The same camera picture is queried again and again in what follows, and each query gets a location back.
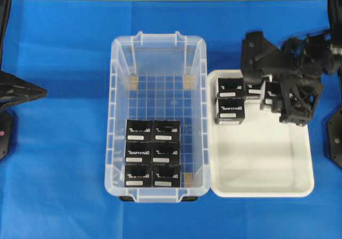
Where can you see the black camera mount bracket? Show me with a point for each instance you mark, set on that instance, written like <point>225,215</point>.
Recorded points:
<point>259,58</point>

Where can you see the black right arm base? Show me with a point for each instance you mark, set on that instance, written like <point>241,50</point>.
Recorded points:
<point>333,148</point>

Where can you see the black box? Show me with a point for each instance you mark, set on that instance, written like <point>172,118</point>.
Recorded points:
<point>265,94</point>
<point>230,111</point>
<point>233,88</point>
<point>166,153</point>
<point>138,152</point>
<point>166,176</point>
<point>139,130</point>
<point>167,130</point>
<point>138,175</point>

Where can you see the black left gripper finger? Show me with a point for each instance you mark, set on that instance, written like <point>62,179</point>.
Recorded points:
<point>14,89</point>

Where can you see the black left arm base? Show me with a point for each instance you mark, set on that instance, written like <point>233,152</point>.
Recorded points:
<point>6,129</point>

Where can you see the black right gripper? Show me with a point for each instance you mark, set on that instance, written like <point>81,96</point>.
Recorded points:
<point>299,76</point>

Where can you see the white plastic tray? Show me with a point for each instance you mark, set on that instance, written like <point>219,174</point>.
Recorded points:
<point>260,157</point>

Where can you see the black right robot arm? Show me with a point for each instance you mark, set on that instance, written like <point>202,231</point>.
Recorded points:
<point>332,49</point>

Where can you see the black box in case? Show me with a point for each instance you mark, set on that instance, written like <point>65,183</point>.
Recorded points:
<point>139,130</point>
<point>166,153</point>
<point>138,152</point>
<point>167,130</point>
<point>138,175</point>
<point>166,176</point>

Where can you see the blue table cloth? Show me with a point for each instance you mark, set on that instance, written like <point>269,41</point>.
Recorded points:
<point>52,181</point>

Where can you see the clear plastic storage case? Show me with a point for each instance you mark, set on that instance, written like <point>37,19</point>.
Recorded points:
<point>159,77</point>

